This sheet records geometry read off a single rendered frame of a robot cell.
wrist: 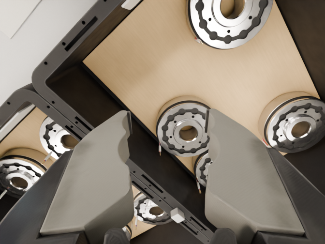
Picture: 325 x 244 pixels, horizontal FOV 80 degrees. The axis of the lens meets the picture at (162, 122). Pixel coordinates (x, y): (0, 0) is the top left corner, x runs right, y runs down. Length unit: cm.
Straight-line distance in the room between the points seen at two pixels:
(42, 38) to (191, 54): 31
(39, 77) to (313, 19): 31
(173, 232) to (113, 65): 37
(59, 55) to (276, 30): 29
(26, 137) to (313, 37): 47
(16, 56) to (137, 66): 30
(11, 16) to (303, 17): 49
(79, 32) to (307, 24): 26
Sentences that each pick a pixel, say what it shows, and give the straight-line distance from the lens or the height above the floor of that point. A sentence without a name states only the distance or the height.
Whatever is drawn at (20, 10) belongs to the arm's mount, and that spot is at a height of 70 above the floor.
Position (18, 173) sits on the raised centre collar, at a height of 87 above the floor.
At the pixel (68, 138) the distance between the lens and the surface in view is 38.
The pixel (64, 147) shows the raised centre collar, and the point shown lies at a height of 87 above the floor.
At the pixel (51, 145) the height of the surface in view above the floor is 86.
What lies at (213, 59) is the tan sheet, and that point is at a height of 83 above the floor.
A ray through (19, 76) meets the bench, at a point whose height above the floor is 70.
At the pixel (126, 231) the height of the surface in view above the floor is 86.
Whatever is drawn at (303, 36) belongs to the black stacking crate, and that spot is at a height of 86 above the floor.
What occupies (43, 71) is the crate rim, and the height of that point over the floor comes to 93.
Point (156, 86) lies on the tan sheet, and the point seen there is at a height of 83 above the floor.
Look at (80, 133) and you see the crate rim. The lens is 26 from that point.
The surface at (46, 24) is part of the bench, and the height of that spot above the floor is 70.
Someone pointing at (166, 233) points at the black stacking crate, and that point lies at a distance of 51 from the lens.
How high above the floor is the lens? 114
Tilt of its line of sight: 62 degrees down
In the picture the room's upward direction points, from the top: 178 degrees clockwise
